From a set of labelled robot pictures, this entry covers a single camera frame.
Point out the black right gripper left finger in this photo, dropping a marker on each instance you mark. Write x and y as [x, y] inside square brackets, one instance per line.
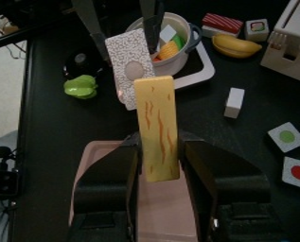
[100, 189]

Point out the yellow toy corn piece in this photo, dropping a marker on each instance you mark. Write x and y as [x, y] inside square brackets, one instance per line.
[168, 51]

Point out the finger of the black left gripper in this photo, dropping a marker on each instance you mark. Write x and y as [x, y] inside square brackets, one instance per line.
[150, 25]
[90, 22]

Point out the white toy sushi roll cube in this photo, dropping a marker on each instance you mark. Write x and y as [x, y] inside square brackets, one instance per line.
[257, 29]

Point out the pink plate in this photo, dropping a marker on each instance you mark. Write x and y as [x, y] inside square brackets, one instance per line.
[164, 208]

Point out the white wooden toy toaster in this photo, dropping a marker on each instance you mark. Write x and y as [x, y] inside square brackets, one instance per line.
[289, 41]

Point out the plain white wooden block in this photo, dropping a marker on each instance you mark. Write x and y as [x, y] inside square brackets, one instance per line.
[234, 102]

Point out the black table frame bar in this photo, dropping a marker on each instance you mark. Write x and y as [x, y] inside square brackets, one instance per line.
[8, 39]

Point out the yellow toy banana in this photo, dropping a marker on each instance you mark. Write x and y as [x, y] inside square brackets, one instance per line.
[234, 46]

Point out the black camera device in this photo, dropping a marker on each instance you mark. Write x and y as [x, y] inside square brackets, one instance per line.
[3, 181]

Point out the black round toy lid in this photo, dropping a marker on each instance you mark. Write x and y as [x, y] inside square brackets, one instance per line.
[78, 64]

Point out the white toy stove base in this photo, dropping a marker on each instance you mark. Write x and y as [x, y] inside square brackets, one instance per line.
[195, 69]

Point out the white speckled board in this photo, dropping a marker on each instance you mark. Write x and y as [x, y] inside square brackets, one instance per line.
[128, 60]

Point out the red white toy sushi block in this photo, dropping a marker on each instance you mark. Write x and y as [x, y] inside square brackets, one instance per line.
[221, 24]

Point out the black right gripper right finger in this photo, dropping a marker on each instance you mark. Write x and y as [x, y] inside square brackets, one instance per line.
[235, 189]

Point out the card with green dot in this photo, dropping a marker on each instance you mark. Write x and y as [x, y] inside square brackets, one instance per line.
[286, 137]

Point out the yellow wooden toy plank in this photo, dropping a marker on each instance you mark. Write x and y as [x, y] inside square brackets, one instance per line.
[158, 126]

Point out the card with red dot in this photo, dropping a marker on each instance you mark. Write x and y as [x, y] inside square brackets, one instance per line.
[297, 173]

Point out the green toy pepper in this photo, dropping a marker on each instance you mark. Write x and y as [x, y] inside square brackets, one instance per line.
[80, 87]

